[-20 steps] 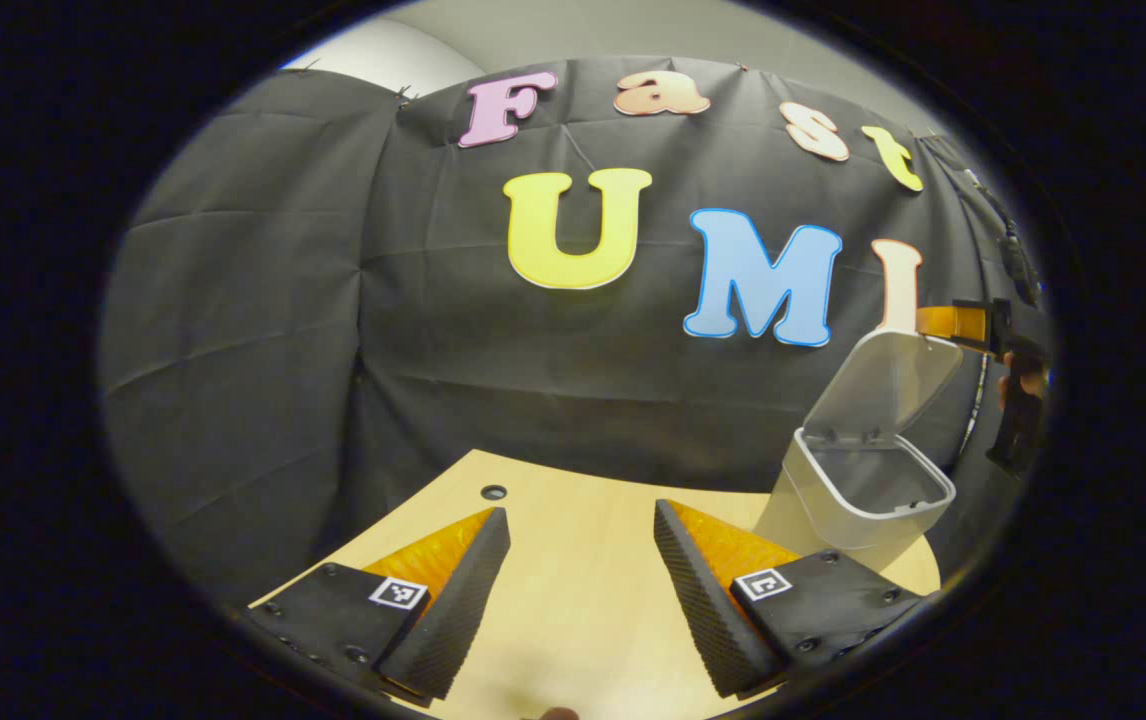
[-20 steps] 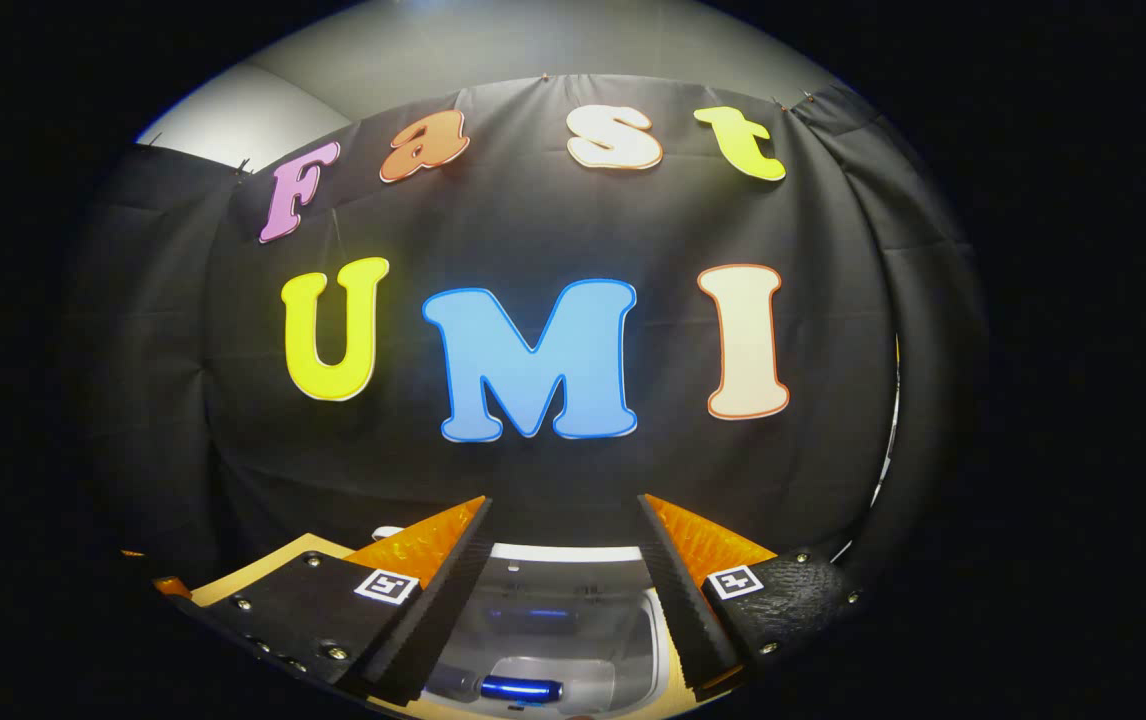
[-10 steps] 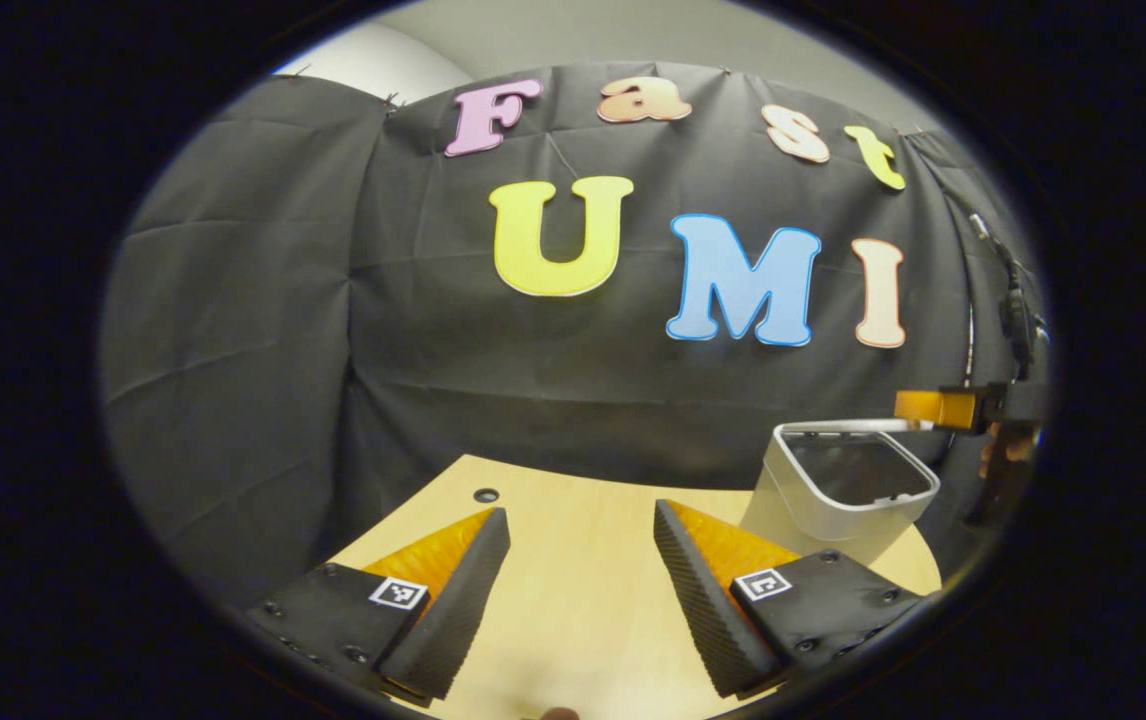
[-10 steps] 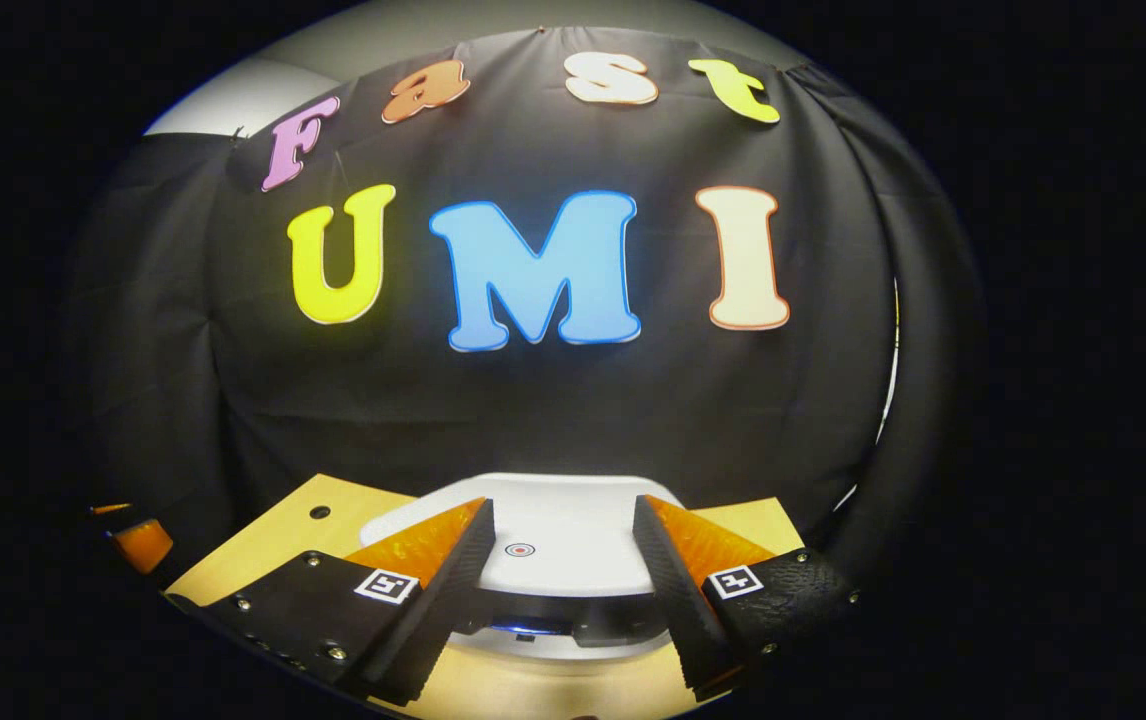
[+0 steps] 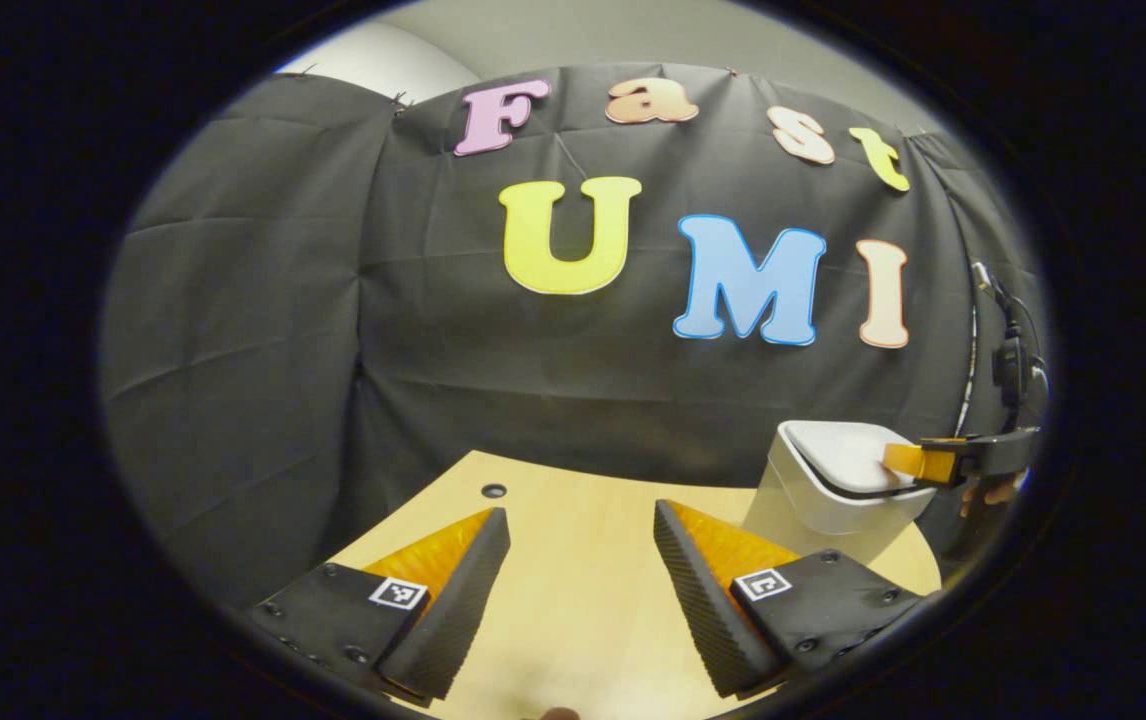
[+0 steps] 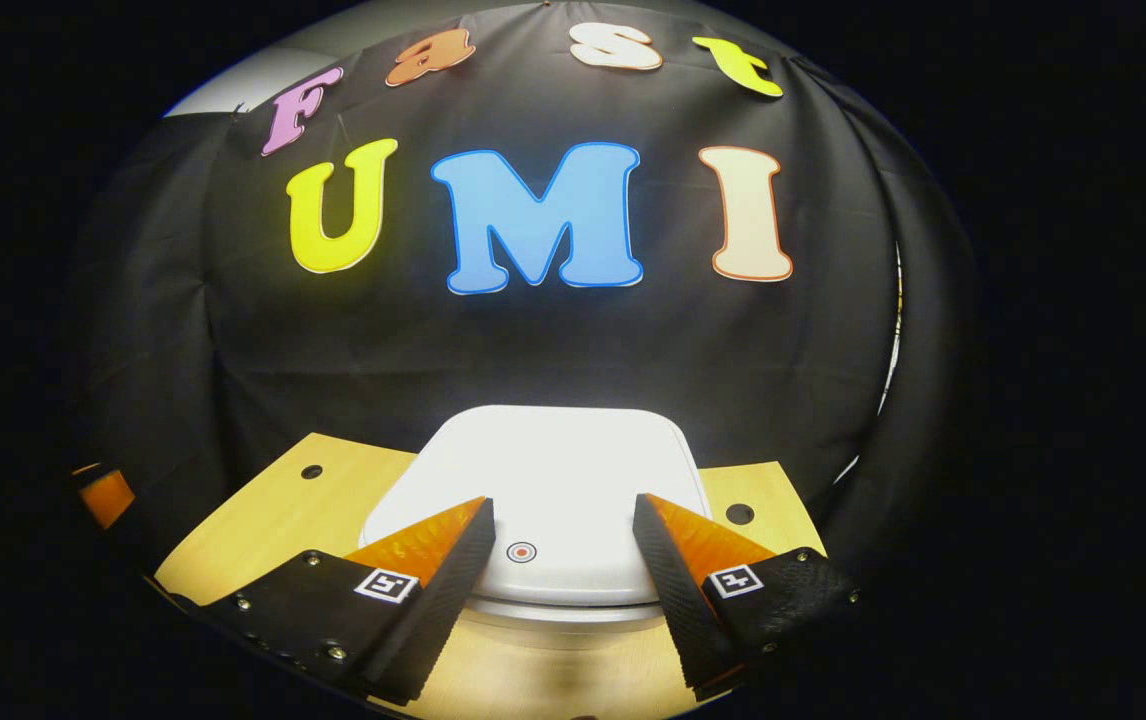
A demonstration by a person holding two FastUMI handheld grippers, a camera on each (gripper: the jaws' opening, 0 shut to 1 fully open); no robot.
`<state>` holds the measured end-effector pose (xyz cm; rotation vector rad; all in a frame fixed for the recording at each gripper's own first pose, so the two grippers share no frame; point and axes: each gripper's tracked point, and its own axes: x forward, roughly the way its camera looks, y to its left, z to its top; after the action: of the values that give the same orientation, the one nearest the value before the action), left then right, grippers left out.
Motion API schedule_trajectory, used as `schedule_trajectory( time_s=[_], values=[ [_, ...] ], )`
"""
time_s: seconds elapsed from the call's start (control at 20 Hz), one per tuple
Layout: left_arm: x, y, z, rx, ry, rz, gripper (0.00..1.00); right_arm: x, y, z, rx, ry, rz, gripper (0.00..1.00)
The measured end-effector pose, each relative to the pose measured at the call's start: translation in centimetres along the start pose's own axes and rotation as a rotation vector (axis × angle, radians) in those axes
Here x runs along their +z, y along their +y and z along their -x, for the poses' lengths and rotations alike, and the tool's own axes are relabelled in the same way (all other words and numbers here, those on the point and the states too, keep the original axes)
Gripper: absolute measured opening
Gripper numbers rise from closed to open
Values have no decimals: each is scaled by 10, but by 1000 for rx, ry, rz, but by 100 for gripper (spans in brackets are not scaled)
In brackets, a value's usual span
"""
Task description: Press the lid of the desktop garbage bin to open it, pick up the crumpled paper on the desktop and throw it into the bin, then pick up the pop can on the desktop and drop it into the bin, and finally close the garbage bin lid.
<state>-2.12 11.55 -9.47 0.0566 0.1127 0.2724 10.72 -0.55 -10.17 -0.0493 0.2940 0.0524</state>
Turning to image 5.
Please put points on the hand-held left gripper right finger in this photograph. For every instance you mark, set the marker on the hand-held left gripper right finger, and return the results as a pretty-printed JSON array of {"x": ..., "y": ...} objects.
[{"x": 703, "y": 620}]

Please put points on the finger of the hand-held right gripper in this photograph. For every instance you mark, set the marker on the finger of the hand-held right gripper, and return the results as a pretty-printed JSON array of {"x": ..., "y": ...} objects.
[{"x": 913, "y": 462}]

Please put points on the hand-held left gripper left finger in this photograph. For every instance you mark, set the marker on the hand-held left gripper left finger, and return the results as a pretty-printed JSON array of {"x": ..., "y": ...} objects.
[{"x": 453, "y": 620}]

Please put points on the white desktop garbage bin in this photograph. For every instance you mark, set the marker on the white desktop garbage bin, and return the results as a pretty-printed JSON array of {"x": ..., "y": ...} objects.
[{"x": 813, "y": 500}]

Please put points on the wooden desktop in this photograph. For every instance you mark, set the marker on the wooden desktop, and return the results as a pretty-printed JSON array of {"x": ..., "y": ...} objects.
[{"x": 583, "y": 580}]

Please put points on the black backdrop cloth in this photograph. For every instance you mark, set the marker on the black backdrop cloth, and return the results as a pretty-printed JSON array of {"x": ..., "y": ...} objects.
[{"x": 253, "y": 350}]

